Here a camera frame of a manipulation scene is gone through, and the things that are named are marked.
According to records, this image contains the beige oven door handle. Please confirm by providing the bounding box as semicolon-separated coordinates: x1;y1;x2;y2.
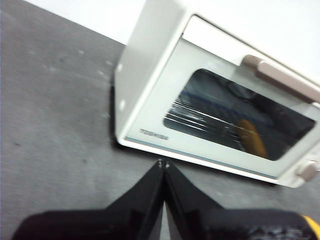
241;54;320;105

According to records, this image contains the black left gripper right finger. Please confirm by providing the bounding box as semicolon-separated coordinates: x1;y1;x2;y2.
164;161;313;240

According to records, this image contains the metal wire oven rack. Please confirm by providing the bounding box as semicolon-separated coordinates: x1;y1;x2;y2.
164;99;251;141

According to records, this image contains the cream oven knob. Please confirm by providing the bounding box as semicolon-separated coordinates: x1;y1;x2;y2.
296;160;319;184

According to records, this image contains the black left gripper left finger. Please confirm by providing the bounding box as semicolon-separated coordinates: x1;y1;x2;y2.
12;159;165;240

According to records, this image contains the cream toaster oven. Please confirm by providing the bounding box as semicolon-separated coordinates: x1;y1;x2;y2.
113;0;320;190

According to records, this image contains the glass oven door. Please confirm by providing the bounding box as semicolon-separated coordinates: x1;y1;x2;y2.
119;13;320;181

